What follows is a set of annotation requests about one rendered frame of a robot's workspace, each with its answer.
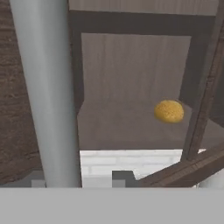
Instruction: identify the dark brown wooden cabinet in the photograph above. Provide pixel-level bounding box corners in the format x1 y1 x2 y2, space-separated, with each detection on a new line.
67 0 224 152

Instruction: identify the round golden bread roll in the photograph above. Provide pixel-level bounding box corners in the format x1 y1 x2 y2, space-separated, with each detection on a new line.
153 99 186 124

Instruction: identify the dark brown wooden cabinet door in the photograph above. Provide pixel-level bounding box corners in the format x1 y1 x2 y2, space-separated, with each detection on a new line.
0 0 86 186
136 0 224 188

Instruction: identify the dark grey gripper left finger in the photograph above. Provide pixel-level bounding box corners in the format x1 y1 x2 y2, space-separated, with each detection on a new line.
4 170 47 189

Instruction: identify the grey cylindrical cabinet door handle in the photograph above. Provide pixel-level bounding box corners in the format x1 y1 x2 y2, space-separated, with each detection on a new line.
8 0 83 188

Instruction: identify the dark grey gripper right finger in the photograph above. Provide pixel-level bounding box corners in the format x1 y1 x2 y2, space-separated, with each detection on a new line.
111 170 142 189

